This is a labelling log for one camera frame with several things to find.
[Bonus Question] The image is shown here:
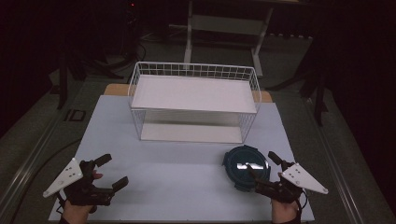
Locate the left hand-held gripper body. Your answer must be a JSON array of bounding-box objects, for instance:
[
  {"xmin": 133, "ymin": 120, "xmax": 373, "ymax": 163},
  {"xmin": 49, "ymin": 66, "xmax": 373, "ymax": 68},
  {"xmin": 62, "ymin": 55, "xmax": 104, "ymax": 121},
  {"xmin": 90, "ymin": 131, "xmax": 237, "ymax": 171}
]
[{"xmin": 42, "ymin": 157, "xmax": 116, "ymax": 207}]

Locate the black floor socket box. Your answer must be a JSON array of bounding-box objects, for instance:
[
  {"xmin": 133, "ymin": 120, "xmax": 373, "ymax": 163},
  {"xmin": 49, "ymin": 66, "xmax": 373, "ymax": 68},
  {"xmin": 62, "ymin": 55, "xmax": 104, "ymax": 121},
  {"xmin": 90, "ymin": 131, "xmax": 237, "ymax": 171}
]
[{"xmin": 63, "ymin": 108, "xmax": 87, "ymax": 123}]

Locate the dark device with red light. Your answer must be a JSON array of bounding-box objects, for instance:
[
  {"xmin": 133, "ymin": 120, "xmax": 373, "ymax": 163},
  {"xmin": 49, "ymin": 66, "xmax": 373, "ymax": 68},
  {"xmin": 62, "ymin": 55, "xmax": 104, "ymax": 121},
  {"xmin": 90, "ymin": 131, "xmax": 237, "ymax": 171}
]
[{"xmin": 123, "ymin": 0, "xmax": 140, "ymax": 59}]

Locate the person's right hand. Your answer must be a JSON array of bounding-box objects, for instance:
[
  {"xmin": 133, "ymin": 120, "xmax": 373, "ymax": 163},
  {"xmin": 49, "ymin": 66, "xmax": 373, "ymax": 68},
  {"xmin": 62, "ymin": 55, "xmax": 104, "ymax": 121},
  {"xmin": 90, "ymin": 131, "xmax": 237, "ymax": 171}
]
[{"xmin": 271, "ymin": 199, "xmax": 301, "ymax": 224}]

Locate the white wire shelf rack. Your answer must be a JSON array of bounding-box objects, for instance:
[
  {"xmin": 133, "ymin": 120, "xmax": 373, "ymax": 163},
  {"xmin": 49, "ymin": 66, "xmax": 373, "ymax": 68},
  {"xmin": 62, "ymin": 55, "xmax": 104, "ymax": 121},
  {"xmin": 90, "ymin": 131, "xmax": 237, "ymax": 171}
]
[{"xmin": 127, "ymin": 61, "xmax": 262, "ymax": 145}]

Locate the person's left hand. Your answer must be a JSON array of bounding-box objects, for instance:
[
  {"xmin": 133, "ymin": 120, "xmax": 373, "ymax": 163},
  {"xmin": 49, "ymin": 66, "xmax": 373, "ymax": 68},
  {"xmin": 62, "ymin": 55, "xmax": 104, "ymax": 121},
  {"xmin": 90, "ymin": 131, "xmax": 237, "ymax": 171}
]
[{"xmin": 61, "ymin": 169, "xmax": 105, "ymax": 224}]

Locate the black metal stand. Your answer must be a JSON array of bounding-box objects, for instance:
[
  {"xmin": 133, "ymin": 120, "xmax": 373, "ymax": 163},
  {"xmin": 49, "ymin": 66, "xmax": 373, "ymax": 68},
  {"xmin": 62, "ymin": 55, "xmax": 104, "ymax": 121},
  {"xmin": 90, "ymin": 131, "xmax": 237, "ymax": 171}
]
[
  {"xmin": 267, "ymin": 62, "xmax": 330, "ymax": 127},
  {"xmin": 56, "ymin": 50, "xmax": 125, "ymax": 111}
]

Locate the dark teal round lunch box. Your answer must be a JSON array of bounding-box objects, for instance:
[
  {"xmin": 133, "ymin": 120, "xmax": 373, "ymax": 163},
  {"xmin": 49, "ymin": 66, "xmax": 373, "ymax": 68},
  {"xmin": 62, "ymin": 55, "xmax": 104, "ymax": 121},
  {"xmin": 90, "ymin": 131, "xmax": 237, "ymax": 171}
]
[{"xmin": 221, "ymin": 145, "xmax": 272, "ymax": 192}]

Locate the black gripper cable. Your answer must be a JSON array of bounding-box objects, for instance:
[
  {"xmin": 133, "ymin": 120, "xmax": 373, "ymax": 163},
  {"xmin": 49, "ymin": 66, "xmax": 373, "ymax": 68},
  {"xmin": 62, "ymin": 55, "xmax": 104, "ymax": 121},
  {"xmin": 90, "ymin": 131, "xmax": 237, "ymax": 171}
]
[{"xmin": 293, "ymin": 189, "xmax": 310, "ymax": 217}]

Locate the metal floor rail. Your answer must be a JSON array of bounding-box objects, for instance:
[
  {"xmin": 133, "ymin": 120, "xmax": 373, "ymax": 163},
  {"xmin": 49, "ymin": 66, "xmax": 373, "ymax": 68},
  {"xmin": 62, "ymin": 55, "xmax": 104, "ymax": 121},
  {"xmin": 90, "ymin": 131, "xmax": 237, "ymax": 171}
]
[
  {"xmin": 0, "ymin": 106, "xmax": 69, "ymax": 216},
  {"xmin": 302, "ymin": 96, "xmax": 363, "ymax": 224}
]

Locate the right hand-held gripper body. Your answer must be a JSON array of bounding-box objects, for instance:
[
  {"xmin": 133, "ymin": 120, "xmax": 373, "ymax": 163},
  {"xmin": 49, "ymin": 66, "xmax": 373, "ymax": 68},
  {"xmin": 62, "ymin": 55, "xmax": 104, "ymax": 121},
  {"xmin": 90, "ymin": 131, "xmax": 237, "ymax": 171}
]
[{"xmin": 255, "ymin": 161, "xmax": 330, "ymax": 205}]

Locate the white metal desk frame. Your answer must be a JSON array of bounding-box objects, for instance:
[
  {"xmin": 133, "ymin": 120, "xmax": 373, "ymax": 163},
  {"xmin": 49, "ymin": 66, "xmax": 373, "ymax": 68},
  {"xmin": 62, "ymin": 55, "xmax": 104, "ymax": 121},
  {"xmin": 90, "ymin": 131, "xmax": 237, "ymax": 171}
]
[{"xmin": 182, "ymin": 0, "xmax": 276, "ymax": 78}]

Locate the black floor cable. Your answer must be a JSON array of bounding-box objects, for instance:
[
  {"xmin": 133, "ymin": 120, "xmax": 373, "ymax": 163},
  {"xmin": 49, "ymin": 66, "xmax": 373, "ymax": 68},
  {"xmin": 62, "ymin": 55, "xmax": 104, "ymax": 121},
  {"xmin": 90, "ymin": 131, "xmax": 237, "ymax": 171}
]
[{"xmin": 8, "ymin": 138, "xmax": 82, "ymax": 224}]

